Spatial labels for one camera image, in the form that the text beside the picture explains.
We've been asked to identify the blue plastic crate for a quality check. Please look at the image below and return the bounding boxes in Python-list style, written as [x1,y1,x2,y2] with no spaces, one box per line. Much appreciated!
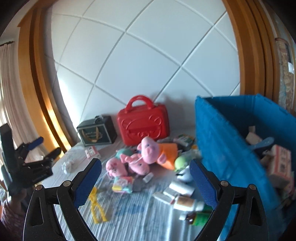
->
[195,94,295,240]

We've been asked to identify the white plastic bag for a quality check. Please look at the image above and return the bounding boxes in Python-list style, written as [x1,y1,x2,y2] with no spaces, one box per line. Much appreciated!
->
[61,149,86,174]

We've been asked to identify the white medicine bottle green cap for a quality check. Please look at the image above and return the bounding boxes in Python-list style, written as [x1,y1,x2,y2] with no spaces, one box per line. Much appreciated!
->
[173,196,213,212]

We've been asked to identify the blue plastic toy tongs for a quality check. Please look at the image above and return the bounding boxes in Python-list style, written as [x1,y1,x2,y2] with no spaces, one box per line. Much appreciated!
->
[250,137,274,151]

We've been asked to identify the brown bottle green label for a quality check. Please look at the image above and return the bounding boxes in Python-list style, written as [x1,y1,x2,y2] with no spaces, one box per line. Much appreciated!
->
[179,212,211,226]

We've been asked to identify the dark green gift box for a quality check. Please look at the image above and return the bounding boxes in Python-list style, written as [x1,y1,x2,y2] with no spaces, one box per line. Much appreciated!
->
[77,115,117,146]

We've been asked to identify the small red white box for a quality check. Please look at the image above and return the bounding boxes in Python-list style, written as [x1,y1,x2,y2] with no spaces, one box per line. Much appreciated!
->
[85,146,101,160]

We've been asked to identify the small white pink box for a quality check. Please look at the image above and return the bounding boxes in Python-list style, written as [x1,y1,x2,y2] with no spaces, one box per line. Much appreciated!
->
[152,192,174,205]

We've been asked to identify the rolled patterned carpet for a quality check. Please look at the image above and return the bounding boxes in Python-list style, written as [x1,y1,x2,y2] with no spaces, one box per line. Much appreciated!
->
[275,38,295,113]

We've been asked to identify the green round plush toy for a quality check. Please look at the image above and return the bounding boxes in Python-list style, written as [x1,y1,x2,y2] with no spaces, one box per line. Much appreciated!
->
[174,154,193,172]

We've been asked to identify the small white medicine box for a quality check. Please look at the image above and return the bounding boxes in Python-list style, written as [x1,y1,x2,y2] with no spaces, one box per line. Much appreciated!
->
[163,187,180,199]

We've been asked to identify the pink white tissue pack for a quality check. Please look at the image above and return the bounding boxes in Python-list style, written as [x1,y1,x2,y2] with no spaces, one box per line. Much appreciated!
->
[267,145,292,189]

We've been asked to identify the pink pig plush orange dress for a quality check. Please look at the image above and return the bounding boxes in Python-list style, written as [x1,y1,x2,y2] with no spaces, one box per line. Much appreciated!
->
[137,137,178,171]

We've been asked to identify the dark small box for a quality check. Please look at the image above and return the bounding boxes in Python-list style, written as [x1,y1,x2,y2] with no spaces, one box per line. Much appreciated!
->
[173,134,195,147]

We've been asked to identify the red toy suitcase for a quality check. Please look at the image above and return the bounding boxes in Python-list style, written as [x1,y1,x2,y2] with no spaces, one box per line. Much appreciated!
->
[117,95,170,146]

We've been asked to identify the colourful snack packet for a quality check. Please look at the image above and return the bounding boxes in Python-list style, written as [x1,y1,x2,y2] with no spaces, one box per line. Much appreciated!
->
[112,176,134,194]

